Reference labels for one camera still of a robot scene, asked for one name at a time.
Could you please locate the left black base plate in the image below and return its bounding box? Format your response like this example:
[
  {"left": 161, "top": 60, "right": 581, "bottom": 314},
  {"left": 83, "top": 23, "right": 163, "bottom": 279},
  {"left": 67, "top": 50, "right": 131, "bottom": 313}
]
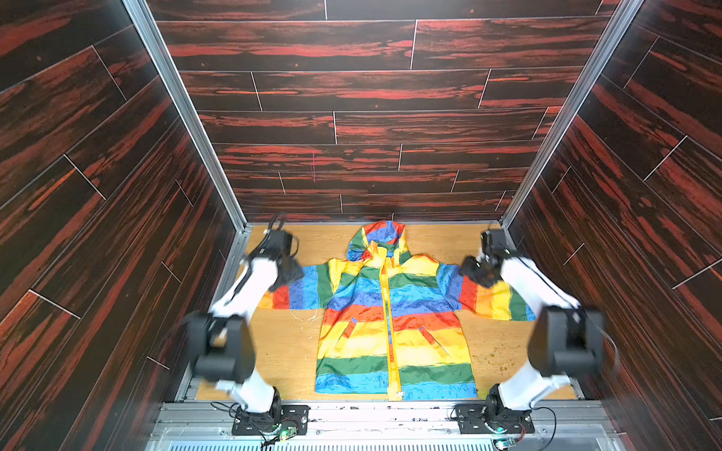
[{"left": 231, "top": 404, "right": 310, "bottom": 438}]

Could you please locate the green circuit board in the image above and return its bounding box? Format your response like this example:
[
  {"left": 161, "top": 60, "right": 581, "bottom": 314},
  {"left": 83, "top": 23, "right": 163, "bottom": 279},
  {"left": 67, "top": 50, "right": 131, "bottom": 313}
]
[
  {"left": 276, "top": 426, "right": 298, "bottom": 442},
  {"left": 493, "top": 438, "right": 517, "bottom": 451}
]

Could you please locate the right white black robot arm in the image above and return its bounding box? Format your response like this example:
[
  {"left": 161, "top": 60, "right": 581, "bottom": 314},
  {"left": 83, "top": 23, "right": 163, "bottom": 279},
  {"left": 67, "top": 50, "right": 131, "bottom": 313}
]
[{"left": 461, "top": 255, "right": 605, "bottom": 430}]

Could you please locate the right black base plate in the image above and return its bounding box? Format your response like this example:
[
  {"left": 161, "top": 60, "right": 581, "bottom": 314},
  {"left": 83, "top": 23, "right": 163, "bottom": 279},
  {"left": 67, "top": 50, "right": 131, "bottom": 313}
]
[{"left": 451, "top": 404, "right": 535, "bottom": 435}]

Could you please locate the aluminium front rail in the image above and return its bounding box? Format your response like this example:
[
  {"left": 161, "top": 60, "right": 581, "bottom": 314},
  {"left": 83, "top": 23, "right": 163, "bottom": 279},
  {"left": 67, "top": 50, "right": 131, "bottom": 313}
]
[{"left": 146, "top": 400, "right": 627, "bottom": 450}]

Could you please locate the left green circuit board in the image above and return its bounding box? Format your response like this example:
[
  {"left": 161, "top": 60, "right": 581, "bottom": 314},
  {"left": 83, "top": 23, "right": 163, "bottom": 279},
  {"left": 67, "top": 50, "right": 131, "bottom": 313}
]
[{"left": 276, "top": 426, "right": 298, "bottom": 442}]

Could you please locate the right green circuit board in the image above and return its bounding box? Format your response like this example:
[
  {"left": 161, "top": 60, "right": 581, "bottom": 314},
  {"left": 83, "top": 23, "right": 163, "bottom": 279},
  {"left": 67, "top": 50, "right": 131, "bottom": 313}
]
[{"left": 493, "top": 438, "right": 517, "bottom": 451}]

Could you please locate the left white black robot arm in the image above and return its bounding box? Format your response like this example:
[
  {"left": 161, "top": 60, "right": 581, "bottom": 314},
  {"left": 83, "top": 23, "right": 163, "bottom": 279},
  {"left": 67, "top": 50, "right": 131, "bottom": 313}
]
[{"left": 186, "top": 256, "right": 304, "bottom": 428}]

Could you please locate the rainbow striped zip jacket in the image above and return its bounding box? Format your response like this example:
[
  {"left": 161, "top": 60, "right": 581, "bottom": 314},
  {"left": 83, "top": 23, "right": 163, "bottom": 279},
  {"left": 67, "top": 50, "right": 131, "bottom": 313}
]
[{"left": 261, "top": 221, "right": 537, "bottom": 401}]

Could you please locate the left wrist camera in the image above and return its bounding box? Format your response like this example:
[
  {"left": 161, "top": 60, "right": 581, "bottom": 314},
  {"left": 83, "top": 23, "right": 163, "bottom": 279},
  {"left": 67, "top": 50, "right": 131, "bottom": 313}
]
[{"left": 253, "top": 229, "right": 295, "bottom": 260}]

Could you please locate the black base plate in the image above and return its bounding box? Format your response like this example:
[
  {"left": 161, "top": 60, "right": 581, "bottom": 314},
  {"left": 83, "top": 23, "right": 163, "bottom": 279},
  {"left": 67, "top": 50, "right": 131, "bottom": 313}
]
[
  {"left": 451, "top": 404, "right": 535, "bottom": 435},
  {"left": 231, "top": 404, "right": 310, "bottom": 438}
]

